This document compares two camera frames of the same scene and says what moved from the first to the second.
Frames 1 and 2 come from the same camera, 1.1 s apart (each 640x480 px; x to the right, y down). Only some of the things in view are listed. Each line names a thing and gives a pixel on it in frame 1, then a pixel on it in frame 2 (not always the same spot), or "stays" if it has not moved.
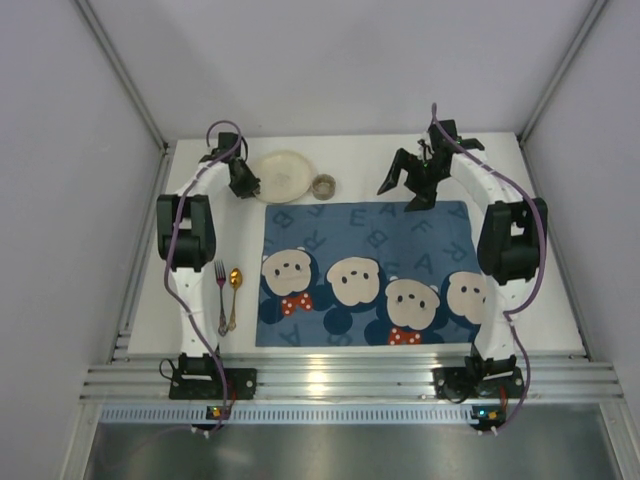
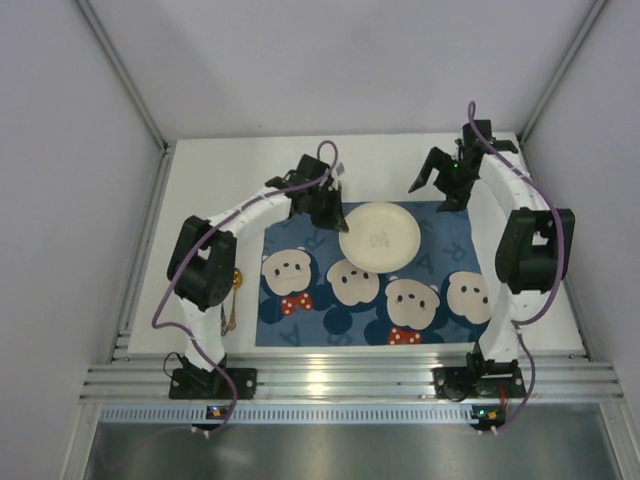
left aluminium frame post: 124,76 stays
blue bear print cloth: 369,274 stays
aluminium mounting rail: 574,379 stays
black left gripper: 244,181 to 326,204
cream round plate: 285,177 to 381,237
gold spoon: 236,278 stays
